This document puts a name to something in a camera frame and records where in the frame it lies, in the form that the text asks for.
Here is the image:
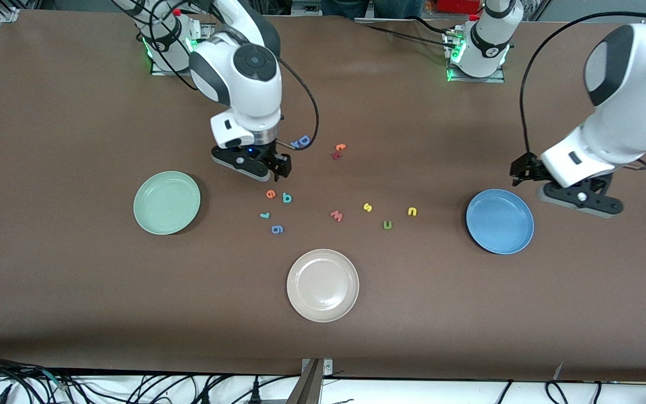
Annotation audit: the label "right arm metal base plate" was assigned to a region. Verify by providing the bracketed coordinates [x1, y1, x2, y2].
[150, 22, 214, 76]

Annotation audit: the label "black cable loops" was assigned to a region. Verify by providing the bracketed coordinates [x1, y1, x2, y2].
[127, 373, 228, 404]

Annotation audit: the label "looped black cable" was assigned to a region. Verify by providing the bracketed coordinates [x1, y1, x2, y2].
[545, 380, 604, 404]

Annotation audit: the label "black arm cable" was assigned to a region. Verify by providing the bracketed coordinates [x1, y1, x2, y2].
[519, 11, 646, 160]
[144, 0, 320, 151]

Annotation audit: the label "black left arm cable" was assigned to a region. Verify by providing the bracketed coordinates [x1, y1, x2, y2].
[519, 11, 646, 160]

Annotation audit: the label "blue plate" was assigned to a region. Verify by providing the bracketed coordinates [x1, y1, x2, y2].
[465, 189, 535, 255]

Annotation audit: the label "red box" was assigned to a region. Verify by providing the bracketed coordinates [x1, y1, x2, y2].
[434, 0, 483, 15]

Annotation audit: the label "aluminium profile with bracket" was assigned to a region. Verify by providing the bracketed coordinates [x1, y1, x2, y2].
[285, 358, 335, 404]

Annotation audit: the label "beige plate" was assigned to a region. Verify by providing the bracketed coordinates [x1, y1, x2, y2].
[287, 249, 360, 323]

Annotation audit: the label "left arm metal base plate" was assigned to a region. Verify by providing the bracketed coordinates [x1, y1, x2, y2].
[446, 62, 506, 84]

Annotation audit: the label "black cable with plug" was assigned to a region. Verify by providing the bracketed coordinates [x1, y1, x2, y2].
[491, 380, 514, 404]

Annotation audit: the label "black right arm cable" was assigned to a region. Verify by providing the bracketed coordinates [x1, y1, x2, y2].
[144, 0, 320, 151]

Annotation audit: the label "person in blue jeans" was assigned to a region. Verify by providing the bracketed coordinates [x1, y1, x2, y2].
[320, 0, 424, 17]

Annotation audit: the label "light green plate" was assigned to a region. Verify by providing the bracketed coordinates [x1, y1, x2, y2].
[133, 171, 201, 235]

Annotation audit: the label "black base cables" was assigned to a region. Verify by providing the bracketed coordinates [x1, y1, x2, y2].
[351, 16, 458, 51]

